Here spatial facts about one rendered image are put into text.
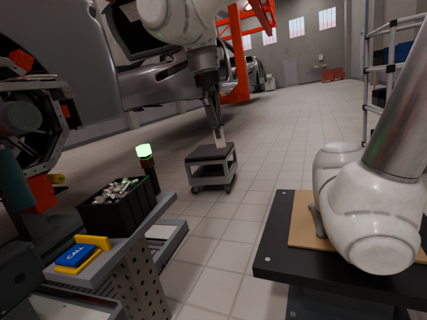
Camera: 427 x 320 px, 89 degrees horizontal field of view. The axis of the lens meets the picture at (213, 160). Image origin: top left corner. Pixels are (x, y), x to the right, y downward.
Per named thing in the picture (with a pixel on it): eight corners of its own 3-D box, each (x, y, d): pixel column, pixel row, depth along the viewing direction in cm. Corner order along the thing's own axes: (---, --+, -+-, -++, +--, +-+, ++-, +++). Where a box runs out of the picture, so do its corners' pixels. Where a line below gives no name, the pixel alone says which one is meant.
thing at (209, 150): (231, 195, 172) (224, 155, 162) (190, 196, 184) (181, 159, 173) (239, 174, 211) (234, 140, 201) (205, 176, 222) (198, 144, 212)
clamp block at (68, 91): (62, 100, 107) (58, 89, 106) (75, 96, 104) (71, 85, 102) (52, 101, 103) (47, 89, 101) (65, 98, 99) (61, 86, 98)
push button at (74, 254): (80, 248, 61) (77, 242, 60) (98, 251, 58) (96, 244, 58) (56, 268, 55) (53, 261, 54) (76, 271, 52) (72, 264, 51)
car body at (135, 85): (202, 96, 812) (193, 50, 765) (251, 87, 745) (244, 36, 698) (98, 120, 374) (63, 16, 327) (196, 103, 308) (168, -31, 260)
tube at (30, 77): (37, 89, 109) (27, 66, 106) (63, 81, 102) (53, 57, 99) (-6, 91, 93) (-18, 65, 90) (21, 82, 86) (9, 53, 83)
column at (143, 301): (150, 312, 89) (119, 225, 76) (171, 317, 85) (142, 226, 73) (135, 338, 80) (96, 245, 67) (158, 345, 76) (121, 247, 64)
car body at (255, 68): (237, 88, 1354) (234, 65, 1313) (267, 82, 1288) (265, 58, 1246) (212, 94, 917) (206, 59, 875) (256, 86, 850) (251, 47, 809)
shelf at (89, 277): (144, 198, 95) (142, 192, 94) (178, 198, 89) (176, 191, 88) (46, 280, 57) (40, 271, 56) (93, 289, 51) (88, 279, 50)
